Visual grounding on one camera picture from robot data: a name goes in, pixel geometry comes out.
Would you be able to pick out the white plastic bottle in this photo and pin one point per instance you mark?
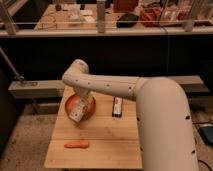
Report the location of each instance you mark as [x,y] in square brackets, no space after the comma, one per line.
[77,108]

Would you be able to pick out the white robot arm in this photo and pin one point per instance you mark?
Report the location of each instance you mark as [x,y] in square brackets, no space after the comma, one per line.
[162,110]

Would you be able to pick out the orange ceramic bowl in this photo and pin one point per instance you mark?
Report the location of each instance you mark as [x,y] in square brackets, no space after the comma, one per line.
[90,107]

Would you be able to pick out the orange carrot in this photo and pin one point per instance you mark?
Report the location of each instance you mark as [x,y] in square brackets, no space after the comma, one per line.
[77,144]

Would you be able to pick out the black computer mouse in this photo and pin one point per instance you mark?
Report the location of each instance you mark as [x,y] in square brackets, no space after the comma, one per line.
[127,20]

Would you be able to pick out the orange tool on shelf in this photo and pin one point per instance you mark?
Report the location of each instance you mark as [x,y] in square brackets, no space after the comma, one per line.
[148,17]

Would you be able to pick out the grey metal beam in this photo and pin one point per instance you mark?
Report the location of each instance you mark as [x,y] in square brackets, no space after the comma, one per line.
[55,88]

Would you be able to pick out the diagonal metal rod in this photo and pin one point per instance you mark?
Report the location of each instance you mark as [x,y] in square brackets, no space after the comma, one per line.
[17,76]

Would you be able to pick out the black floor pedal box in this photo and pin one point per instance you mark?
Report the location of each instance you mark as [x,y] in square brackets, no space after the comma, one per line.
[206,133]

